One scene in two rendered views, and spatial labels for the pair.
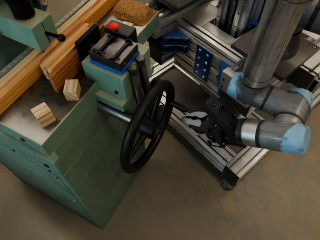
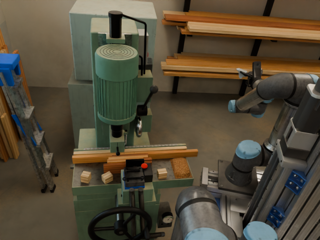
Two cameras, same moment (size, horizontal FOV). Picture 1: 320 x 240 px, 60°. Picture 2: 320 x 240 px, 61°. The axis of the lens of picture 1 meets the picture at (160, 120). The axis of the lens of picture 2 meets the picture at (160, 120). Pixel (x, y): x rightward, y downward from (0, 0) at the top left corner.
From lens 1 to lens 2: 0.73 m
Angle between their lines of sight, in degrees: 38
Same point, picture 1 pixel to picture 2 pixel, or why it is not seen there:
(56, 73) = (107, 165)
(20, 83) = (95, 158)
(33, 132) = (76, 180)
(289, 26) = (179, 231)
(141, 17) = (178, 174)
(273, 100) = not seen: outside the picture
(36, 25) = (114, 142)
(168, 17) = (215, 188)
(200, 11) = (243, 202)
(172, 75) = not seen: hidden behind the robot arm
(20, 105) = (87, 165)
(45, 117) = (84, 178)
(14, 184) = not seen: hidden behind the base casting
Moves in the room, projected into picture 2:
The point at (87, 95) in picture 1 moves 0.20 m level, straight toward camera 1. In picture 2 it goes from (111, 185) to (82, 215)
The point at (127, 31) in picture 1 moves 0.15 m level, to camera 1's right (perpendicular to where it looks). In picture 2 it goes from (147, 173) to (168, 195)
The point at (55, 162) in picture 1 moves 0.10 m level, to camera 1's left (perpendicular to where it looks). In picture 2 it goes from (75, 201) to (66, 187)
